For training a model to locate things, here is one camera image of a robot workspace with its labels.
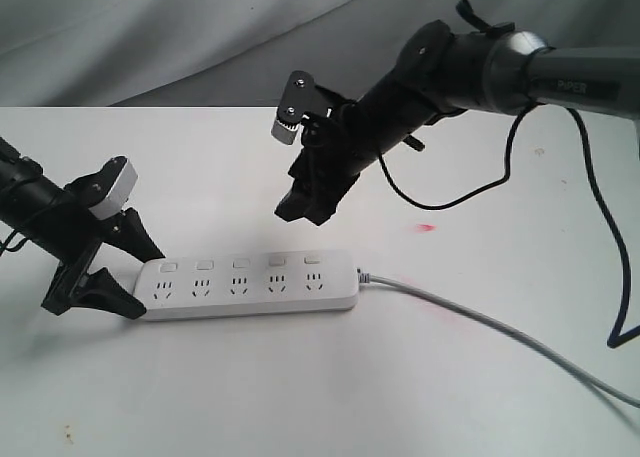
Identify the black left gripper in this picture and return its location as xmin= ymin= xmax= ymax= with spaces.
xmin=41 ymin=176 xmax=165 ymax=320

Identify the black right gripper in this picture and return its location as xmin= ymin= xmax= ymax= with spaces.
xmin=274 ymin=84 xmax=385 ymax=226

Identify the white five-outlet power strip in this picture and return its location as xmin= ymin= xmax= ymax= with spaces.
xmin=133 ymin=250 xmax=360 ymax=321

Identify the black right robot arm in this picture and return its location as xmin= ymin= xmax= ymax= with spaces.
xmin=272 ymin=0 xmax=639 ymax=225

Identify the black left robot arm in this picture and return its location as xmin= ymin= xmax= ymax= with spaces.
xmin=1 ymin=141 xmax=164 ymax=320

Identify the grey backdrop cloth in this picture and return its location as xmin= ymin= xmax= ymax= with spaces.
xmin=1 ymin=0 xmax=639 ymax=107

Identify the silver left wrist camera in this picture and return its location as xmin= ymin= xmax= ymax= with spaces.
xmin=85 ymin=156 xmax=138 ymax=220

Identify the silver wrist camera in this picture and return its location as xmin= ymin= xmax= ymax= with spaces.
xmin=271 ymin=70 xmax=315 ymax=145
xmin=85 ymin=156 xmax=138 ymax=220

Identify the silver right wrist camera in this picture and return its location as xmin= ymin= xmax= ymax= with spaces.
xmin=271 ymin=70 xmax=315 ymax=145

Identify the grey power cable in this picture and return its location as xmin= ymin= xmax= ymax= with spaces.
xmin=353 ymin=266 xmax=640 ymax=406

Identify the black camera cable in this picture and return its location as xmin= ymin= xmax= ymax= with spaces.
xmin=374 ymin=104 xmax=640 ymax=349

